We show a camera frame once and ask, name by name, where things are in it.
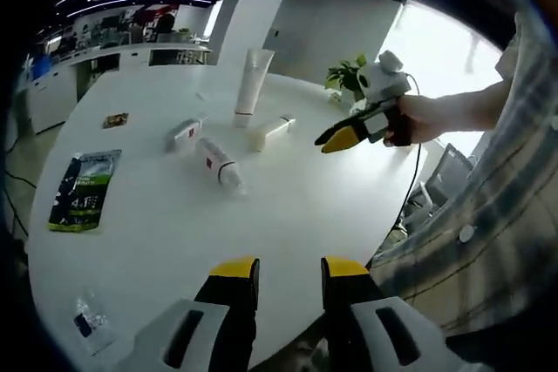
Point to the long white counter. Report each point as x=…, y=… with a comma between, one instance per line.
x=131, y=56

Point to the green black packet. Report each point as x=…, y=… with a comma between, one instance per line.
x=83, y=191

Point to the silver skincare bottle red label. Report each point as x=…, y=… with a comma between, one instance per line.
x=183, y=136

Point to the white skincare tube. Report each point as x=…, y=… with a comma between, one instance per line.
x=250, y=84

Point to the grey office chair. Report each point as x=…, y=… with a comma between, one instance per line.
x=440, y=180

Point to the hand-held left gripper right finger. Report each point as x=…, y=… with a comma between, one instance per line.
x=362, y=328

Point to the person in plaid shirt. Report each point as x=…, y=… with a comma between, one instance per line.
x=501, y=237

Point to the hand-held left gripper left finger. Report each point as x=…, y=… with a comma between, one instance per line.
x=209, y=324

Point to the small brown packet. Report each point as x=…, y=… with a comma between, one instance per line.
x=116, y=120

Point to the clear plastic bag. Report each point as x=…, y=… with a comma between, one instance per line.
x=93, y=324

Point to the person's right hand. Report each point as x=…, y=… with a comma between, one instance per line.
x=416, y=117

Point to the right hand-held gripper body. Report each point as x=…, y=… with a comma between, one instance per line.
x=381, y=82

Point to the blue bin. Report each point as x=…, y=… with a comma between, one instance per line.
x=41, y=67

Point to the potted green plant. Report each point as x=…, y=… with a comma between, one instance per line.
x=346, y=76

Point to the white skincare bottle red collar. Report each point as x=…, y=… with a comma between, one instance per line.
x=268, y=132

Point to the white skincare bottle clear cap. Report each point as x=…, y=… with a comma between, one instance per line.
x=215, y=158

